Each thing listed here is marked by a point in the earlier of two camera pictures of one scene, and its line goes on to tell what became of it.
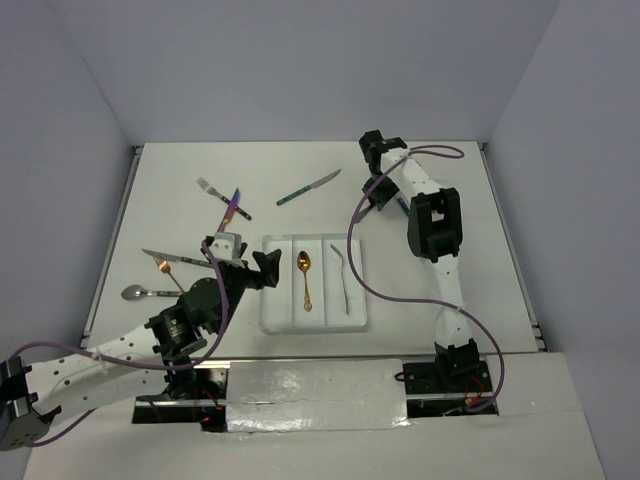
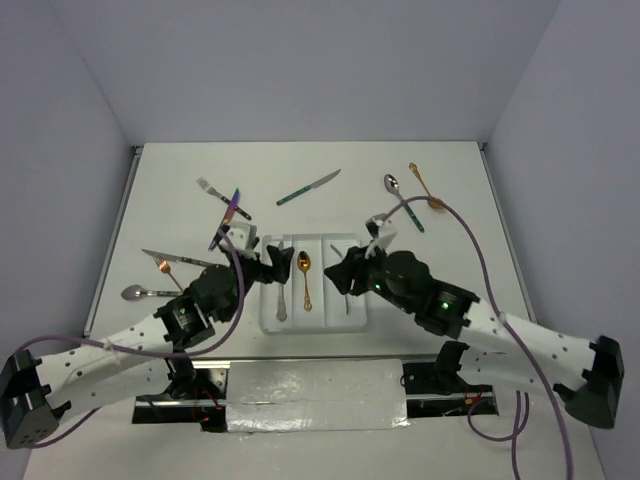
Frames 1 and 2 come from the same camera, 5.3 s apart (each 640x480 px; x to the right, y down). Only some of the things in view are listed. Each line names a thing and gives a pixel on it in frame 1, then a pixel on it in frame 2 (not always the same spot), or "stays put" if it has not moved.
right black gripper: [383, 197] to [353, 265]
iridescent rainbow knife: [234, 203] stays put
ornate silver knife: [362, 213] to [281, 312]
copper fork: [164, 266] stays put
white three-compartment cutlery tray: [315, 288] stays put
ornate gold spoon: [303, 262] stays put
